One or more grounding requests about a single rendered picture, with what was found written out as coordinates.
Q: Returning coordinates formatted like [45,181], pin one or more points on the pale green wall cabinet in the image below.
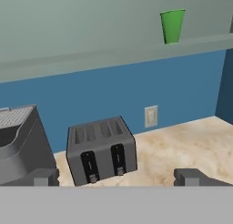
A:
[91,30]

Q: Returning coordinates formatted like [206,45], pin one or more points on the dark grey coffee machine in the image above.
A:
[22,142]

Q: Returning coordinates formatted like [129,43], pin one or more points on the pale wall socket plate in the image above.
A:
[151,116]

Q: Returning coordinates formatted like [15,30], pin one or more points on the green cup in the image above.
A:
[173,26]

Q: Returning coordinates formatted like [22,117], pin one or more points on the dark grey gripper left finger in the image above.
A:
[45,175]

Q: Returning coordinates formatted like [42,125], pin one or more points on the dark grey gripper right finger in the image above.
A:
[188,175]

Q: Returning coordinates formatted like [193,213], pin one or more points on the grey four-slot toaster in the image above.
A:
[101,150]

